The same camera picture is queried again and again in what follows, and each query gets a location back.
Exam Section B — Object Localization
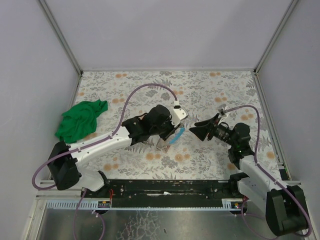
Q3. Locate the green cloth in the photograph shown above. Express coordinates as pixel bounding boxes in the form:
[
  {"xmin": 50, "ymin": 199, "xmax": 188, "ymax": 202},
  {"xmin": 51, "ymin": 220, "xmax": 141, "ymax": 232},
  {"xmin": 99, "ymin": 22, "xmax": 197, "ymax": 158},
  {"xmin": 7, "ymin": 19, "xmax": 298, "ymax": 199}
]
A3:
[{"xmin": 54, "ymin": 99, "xmax": 108, "ymax": 144}]

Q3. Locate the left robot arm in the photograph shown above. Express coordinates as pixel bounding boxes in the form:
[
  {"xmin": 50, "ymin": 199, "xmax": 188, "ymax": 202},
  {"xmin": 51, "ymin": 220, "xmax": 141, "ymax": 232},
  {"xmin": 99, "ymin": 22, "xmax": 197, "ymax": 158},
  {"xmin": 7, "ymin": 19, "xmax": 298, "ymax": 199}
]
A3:
[{"xmin": 47, "ymin": 104, "xmax": 188, "ymax": 192}]

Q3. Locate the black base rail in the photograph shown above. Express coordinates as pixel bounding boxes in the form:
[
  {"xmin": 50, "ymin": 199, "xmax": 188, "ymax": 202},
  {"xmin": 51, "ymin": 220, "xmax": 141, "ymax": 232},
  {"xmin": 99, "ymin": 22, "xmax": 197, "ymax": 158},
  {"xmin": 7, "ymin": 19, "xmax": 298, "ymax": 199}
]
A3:
[{"xmin": 81, "ymin": 179, "xmax": 244, "ymax": 209}]

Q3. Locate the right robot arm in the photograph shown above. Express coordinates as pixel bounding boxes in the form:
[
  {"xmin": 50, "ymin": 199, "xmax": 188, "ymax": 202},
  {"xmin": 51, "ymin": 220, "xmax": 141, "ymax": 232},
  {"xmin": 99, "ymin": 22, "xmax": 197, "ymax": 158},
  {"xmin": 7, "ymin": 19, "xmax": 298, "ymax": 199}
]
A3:
[{"xmin": 189, "ymin": 114, "xmax": 309, "ymax": 237}]

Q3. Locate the white cable duct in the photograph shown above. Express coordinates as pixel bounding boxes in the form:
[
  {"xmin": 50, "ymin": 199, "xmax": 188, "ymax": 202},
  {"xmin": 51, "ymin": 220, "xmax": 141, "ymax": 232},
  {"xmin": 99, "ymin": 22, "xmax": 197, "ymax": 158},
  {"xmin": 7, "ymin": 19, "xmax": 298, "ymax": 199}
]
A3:
[{"xmin": 46, "ymin": 200, "xmax": 111, "ymax": 210}]

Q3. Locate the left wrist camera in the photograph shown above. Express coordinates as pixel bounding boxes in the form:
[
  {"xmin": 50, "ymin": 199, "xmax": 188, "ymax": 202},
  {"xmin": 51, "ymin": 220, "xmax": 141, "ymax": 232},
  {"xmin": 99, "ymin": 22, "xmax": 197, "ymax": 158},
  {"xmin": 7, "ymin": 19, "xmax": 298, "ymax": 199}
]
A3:
[{"xmin": 171, "ymin": 105, "xmax": 189, "ymax": 126}]

